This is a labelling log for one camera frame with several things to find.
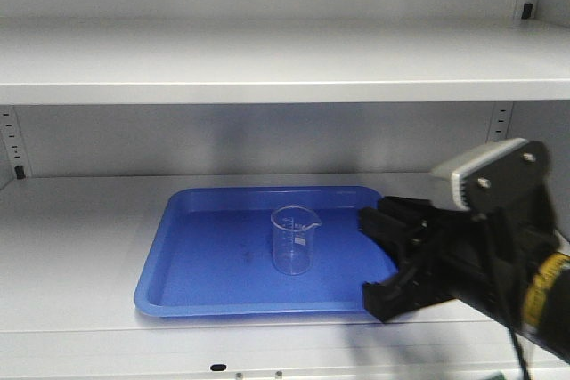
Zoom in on blue plastic tray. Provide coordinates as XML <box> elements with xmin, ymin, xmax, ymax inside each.
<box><xmin>134</xmin><ymin>186</ymin><xmax>395</xmax><ymax>318</ymax></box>

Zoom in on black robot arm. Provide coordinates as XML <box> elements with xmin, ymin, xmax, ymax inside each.
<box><xmin>358</xmin><ymin>185</ymin><xmax>569</xmax><ymax>361</ymax></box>

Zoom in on clear glass beaker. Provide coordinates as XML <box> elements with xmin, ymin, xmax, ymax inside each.
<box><xmin>270</xmin><ymin>206</ymin><xmax>322</xmax><ymax>276</ymax></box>

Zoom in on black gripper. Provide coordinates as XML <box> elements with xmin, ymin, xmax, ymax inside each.
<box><xmin>357</xmin><ymin>180</ymin><xmax>560</xmax><ymax>322</ymax></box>

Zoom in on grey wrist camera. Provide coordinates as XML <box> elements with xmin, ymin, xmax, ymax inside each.
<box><xmin>430</xmin><ymin>138</ymin><xmax>550</xmax><ymax>214</ymax></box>

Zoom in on grey cabinet shelf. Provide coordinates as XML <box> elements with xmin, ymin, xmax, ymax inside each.
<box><xmin>1</xmin><ymin>19</ymin><xmax>569</xmax><ymax>105</ymax></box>

